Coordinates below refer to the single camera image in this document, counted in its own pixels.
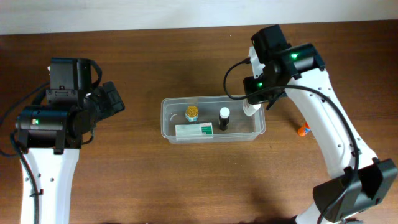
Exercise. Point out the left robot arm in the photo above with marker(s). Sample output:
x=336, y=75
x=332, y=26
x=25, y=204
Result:
x=49, y=135

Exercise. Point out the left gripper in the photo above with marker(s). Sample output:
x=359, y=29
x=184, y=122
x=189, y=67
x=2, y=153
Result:
x=101, y=97

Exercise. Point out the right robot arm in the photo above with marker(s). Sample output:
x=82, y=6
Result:
x=358, y=179

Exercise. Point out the small jar gold lid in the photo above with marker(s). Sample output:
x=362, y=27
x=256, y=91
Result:
x=191, y=113

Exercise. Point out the orange tube white cap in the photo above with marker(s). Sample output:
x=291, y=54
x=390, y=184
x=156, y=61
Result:
x=304, y=129

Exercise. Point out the clear plastic container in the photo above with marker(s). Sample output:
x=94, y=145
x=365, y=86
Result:
x=240, y=128

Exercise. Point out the dark bottle white cap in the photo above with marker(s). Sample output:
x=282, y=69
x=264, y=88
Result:
x=224, y=115

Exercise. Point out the white green medicine box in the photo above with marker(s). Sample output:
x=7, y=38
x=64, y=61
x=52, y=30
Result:
x=193, y=130

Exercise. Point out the white spray bottle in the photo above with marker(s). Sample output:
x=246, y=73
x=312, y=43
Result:
x=250, y=109

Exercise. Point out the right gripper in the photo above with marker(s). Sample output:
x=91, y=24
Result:
x=259, y=98

